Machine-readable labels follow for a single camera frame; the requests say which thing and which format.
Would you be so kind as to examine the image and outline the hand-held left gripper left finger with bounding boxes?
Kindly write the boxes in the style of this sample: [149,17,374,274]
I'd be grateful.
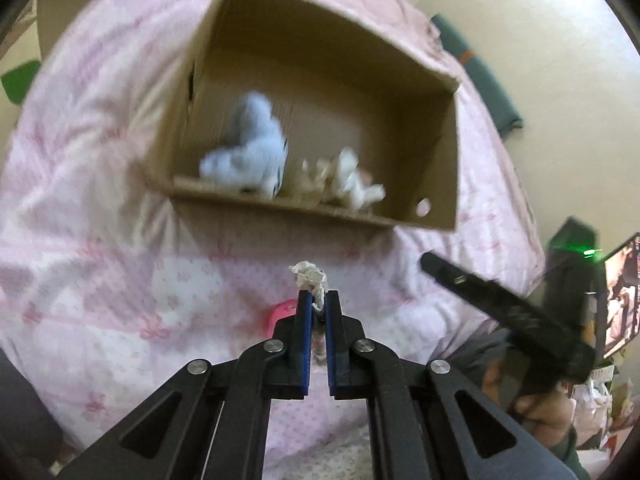
[60,289,317,480]

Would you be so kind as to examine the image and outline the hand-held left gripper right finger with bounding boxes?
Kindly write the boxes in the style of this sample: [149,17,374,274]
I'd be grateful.
[324,290,576,480]

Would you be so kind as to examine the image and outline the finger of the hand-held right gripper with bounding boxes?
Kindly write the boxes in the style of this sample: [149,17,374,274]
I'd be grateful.
[420,251,531,328]

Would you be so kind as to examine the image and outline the white plush toy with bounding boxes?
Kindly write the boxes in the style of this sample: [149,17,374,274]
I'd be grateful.
[295,147,387,211]

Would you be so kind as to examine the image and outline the light blue plush toy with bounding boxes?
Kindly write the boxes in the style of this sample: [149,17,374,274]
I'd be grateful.
[199,91,290,197]

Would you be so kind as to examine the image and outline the brown cardboard box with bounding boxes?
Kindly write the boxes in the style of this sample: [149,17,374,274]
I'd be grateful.
[145,0,461,233]

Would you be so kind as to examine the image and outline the person's right hand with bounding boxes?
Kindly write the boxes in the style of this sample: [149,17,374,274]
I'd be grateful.
[482,360,576,456]

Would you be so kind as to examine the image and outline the computer screen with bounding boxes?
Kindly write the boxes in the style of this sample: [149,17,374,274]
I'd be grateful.
[602,232,640,361]

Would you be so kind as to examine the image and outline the person's grey trousers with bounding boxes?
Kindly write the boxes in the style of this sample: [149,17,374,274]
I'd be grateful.
[447,327,511,396]

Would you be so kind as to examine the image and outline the white plastic bag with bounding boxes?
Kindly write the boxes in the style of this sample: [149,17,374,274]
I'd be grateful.
[575,365,636,451]

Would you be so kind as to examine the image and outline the teal headboard cushion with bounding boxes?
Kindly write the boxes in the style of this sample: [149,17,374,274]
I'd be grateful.
[430,14,524,132]

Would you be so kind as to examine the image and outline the pink patterned bed quilt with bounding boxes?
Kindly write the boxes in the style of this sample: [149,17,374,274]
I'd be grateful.
[0,0,546,480]

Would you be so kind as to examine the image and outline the green floor mat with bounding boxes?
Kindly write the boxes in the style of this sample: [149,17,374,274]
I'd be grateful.
[0,60,42,106]

